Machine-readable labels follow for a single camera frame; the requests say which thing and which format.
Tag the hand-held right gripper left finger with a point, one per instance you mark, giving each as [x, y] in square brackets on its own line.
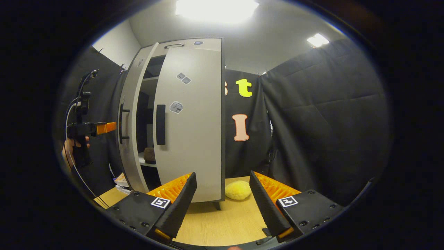
[178, 211]

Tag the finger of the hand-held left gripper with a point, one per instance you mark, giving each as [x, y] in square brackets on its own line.
[105, 128]

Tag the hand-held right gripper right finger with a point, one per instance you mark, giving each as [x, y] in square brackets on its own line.
[267, 208]

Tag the white cabinet door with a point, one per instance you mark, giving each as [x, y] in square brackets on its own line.
[194, 139]
[133, 159]

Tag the brown fuzzy shoe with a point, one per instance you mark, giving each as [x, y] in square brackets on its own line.
[150, 155]

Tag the white shoe cabinet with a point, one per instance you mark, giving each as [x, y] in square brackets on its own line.
[194, 42]

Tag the yellow plush toy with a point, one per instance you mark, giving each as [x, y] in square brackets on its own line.
[238, 190]

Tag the stack of booklets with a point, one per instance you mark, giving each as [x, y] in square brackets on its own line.
[122, 182]

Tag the large ceiling light panel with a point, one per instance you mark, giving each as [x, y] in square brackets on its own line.
[216, 10]

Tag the small ceiling light panel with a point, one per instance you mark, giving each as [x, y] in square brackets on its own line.
[318, 40]

